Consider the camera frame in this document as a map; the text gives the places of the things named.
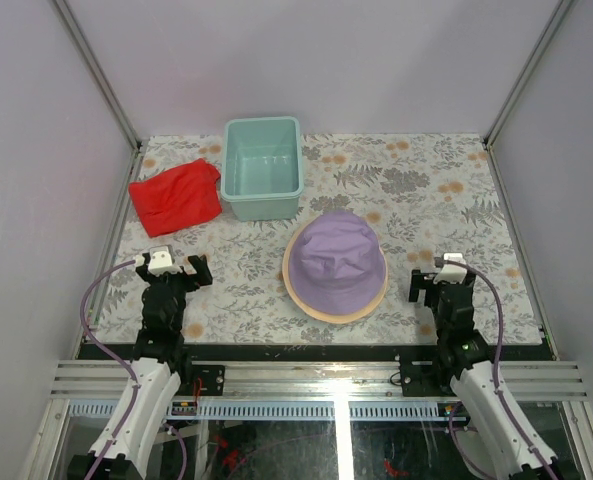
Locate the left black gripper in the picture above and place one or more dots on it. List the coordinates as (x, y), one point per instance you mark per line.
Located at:
(195, 281)

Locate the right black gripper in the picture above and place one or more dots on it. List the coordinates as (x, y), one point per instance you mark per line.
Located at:
(422, 280)

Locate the red cloth hat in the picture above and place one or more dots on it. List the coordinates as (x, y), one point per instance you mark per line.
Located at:
(178, 198)

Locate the lavender hat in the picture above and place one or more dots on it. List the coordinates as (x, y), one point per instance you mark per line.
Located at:
(335, 264)

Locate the black beige cap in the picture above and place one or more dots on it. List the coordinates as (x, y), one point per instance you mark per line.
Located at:
(319, 315)

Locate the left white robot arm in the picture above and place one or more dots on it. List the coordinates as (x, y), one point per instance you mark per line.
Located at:
(156, 370)

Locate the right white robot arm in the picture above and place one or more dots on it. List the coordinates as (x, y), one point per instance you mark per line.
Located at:
(488, 427)

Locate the floral table mat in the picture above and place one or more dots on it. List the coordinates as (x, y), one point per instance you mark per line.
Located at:
(423, 195)

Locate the light teal plastic bin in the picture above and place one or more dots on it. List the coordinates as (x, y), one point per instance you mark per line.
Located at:
(262, 172)

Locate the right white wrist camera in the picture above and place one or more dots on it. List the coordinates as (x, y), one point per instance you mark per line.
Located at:
(451, 268)

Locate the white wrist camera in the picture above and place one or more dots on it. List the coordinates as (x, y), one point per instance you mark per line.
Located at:
(156, 261)
(451, 268)

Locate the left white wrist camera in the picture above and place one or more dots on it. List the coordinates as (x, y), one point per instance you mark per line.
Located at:
(156, 261)

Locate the aluminium front rail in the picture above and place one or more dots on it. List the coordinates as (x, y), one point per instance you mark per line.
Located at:
(547, 381)

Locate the left aluminium frame post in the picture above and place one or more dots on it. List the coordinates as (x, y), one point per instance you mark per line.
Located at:
(74, 30)

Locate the aluminium frame post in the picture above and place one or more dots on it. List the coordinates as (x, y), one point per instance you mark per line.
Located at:
(74, 30)
(555, 22)

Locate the right aluminium frame post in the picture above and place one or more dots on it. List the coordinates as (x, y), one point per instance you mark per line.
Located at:
(555, 22)

